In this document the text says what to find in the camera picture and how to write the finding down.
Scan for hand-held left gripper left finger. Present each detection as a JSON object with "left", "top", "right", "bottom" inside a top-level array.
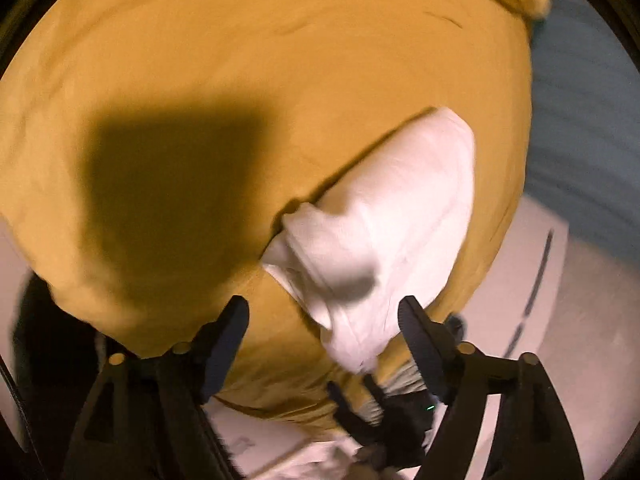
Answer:
[{"left": 62, "top": 295, "right": 250, "bottom": 480}]

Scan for yellow blanket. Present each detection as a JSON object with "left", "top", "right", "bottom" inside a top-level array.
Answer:
[{"left": 0, "top": 0, "right": 535, "bottom": 435}]

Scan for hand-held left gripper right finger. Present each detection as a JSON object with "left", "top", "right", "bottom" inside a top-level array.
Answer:
[{"left": 398, "top": 295, "right": 584, "bottom": 480}]

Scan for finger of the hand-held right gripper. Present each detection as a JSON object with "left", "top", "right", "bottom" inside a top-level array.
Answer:
[
  {"left": 361, "top": 374, "right": 388, "bottom": 408},
  {"left": 326, "top": 381, "right": 382, "bottom": 447}
]

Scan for white pants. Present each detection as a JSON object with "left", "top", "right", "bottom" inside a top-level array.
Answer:
[{"left": 260, "top": 106, "right": 477, "bottom": 377}]

